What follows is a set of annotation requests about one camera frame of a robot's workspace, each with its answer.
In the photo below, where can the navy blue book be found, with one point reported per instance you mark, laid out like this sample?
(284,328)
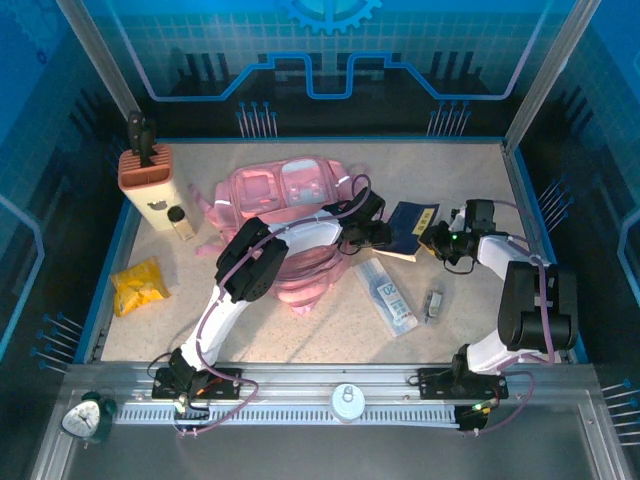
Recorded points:
(405,225)

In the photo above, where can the clear pen pack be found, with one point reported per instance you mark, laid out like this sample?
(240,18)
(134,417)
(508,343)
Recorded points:
(387,295)

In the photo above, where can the pink student backpack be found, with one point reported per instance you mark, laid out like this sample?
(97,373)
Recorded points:
(260,190)

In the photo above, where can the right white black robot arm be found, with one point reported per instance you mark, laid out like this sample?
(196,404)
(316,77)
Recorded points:
(530,300)

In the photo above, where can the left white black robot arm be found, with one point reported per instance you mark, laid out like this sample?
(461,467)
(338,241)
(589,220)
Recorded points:
(305,232)

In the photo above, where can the yellow snack bag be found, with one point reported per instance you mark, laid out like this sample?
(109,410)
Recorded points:
(135,287)

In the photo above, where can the silver tin can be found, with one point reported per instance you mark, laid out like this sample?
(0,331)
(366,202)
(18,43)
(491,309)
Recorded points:
(346,402)

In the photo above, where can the small bottle with black cap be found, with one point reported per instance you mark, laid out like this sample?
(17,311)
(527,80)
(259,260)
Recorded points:
(181,225)

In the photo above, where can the cream and terracotta knife block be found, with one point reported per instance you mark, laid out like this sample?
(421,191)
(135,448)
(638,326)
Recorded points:
(150,200)

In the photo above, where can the green alarm clock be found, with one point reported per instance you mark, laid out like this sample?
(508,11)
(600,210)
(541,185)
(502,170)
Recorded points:
(87,417)

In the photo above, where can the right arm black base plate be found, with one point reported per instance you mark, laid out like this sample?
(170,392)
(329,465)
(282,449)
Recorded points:
(432,382)

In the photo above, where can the aluminium mounting rail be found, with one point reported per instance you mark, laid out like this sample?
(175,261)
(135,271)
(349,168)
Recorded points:
(310,377)

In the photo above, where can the aluminium frame post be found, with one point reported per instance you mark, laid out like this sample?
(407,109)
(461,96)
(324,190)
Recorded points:
(550,65)
(95,55)

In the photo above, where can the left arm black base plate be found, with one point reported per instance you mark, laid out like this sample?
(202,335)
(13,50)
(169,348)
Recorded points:
(225,382)

